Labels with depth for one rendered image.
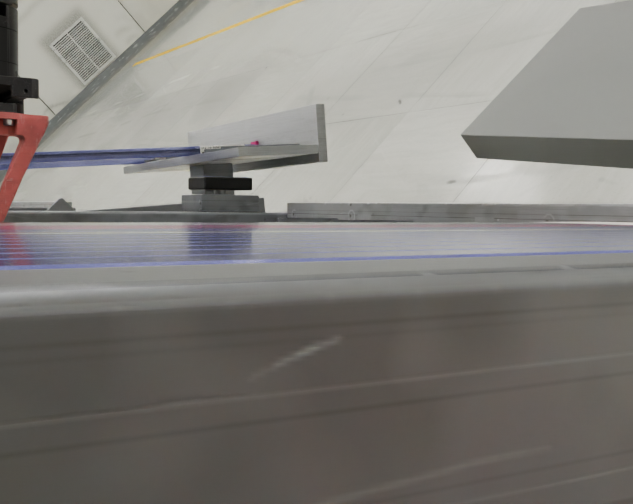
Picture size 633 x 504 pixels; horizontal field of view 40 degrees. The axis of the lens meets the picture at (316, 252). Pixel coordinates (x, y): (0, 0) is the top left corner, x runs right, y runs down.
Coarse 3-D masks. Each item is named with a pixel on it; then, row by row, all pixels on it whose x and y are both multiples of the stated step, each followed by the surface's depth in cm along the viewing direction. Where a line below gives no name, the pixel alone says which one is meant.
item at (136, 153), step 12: (252, 144) 108; (12, 156) 93; (36, 156) 94; (48, 156) 95; (60, 156) 96; (72, 156) 96; (84, 156) 97; (96, 156) 98; (108, 156) 98; (120, 156) 99; (132, 156) 100; (144, 156) 101; (156, 156) 102; (168, 156) 102; (180, 156) 103
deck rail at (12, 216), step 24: (24, 216) 73; (48, 216) 74; (72, 216) 75; (96, 216) 76; (120, 216) 77; (144, 216) 78; (168, 216) 80; (192, 216) 81; (216, 216) 82; (240, 216) 83; (264, 216) 85
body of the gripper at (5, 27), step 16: (0, 16) 61; (16, 16) 63; (0, 32) 61; (16, 32) 63; (0, 48) 61; (16, 48) 63; (0, 64) 61; (16, 64) 63; (0, 80) 59; (16, 80) 60; (32, 80) 60; (16, 96) 60; (32, 96) 60
